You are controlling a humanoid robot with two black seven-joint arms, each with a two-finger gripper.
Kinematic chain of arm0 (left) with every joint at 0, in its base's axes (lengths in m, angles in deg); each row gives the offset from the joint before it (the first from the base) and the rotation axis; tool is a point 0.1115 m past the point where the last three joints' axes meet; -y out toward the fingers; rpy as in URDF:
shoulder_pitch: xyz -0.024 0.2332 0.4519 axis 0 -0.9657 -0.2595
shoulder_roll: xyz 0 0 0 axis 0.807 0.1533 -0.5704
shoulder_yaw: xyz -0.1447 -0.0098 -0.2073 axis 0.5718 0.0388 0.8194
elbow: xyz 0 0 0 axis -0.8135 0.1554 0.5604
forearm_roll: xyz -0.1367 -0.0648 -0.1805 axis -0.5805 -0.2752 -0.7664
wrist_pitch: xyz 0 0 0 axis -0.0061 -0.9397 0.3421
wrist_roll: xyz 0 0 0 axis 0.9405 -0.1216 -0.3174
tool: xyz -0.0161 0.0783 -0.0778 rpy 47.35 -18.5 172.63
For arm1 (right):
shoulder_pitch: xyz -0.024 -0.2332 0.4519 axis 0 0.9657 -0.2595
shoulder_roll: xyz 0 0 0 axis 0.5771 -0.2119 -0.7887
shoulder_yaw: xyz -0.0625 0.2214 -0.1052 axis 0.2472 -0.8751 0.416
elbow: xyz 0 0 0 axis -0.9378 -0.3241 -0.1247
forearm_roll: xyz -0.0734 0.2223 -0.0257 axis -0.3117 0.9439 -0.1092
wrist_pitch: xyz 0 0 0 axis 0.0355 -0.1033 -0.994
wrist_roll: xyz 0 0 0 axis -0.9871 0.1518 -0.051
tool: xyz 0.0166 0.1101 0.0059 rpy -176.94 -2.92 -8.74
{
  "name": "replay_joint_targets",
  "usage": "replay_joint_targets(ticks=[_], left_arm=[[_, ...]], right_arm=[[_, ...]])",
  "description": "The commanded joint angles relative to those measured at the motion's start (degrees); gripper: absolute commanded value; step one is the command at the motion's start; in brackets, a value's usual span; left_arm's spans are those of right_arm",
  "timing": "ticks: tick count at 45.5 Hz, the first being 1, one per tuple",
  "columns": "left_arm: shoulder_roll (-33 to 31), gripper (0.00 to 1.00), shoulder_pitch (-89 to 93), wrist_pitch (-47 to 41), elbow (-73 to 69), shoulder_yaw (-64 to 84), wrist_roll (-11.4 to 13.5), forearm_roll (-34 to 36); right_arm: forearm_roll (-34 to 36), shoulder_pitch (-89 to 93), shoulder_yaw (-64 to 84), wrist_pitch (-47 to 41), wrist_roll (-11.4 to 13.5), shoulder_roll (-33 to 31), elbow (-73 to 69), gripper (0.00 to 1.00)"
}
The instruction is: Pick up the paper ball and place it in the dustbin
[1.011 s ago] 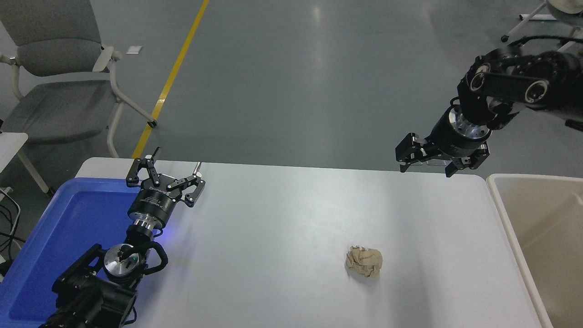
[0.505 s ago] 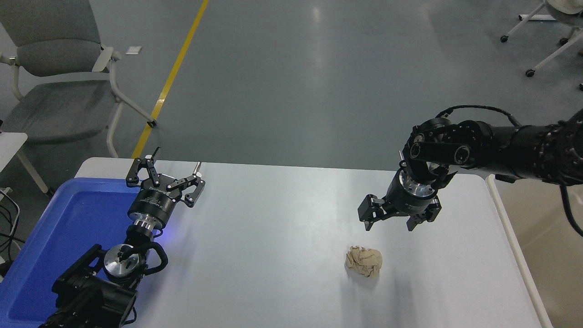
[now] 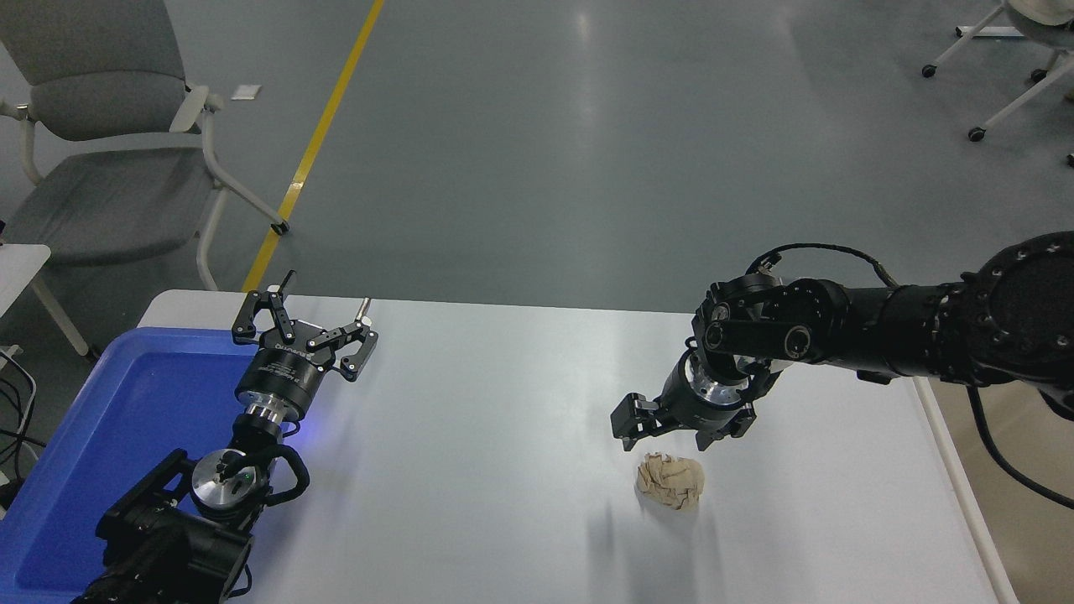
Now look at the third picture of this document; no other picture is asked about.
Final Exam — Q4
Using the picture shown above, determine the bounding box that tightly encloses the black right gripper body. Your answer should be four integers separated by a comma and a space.
660, 357, 749, 434

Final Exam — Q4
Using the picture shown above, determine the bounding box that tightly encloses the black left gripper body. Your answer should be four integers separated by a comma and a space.
234, 323, 337, 419

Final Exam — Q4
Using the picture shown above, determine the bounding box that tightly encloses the tan paper ball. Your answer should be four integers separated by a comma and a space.
635, 452, 706, 513

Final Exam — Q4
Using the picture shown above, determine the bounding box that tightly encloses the blue plastic tray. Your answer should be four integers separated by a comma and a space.
0, 327, 271, 601

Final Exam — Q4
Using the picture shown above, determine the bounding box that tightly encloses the small white side table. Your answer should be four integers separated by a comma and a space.
0, 243, 53, 320

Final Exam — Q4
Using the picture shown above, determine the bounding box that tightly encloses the large pale bin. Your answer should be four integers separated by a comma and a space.
913, 376, 1074, 604

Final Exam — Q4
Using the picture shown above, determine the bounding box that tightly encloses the white wheeled chair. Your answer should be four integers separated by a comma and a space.
920, 0, 1074, 169

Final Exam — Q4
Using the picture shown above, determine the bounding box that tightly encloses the grey chair with white frame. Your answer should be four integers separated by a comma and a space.
0, 0, 291, 363

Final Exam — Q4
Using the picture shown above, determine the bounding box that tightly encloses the black cable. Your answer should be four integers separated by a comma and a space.
0, 346, 40, 461

